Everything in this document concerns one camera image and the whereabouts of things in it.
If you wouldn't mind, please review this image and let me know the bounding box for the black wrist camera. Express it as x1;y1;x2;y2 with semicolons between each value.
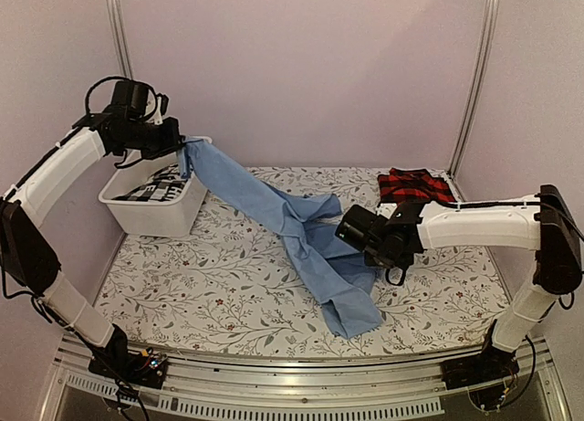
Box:
335;205;378;251
109;79;150;120

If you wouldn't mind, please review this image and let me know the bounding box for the aluminium frame post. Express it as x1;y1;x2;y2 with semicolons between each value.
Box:
448;0;500;180
106;0;133;79

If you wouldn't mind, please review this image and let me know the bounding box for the floral patterned table cloth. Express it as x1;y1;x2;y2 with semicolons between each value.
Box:
95;195;508;359

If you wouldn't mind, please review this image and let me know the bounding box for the red black plaid folded shirt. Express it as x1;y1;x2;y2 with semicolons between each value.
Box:
377;168;456;204

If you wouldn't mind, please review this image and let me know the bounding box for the white plastic bin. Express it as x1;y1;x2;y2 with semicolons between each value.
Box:
99;153;207;237

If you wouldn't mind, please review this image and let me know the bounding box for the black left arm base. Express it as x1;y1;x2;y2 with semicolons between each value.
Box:
89;347;168;390

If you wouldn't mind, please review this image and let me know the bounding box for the right aluminium frame post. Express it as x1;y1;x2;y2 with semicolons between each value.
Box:
448;0;500;180

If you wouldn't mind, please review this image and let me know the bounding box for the left aluminium frame post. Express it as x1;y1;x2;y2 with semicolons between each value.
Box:
106;0;133;79

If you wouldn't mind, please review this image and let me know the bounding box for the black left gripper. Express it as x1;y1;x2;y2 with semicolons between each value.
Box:
119;116;185;160

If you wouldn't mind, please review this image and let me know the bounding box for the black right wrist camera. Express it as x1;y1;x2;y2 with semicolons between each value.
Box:
335;205;378;251

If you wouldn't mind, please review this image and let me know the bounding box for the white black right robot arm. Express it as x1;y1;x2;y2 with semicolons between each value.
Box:
350;185;583;381

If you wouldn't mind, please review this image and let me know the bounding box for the black white plaid shirt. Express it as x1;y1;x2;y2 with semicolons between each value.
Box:
114;163;186;203

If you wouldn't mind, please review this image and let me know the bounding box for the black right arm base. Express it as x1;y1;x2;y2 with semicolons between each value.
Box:
440;346;519;390

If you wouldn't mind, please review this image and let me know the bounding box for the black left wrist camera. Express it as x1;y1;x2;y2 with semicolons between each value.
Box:
109;79;150;120

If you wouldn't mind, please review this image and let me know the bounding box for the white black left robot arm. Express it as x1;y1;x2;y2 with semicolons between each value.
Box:
1;127;136;379

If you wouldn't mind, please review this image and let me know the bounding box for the light blue long sleeve shirt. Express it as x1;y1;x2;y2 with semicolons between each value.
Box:
177;138;383;339

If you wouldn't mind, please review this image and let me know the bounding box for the aluminium front rail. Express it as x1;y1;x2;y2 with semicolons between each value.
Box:
39;337;577;420

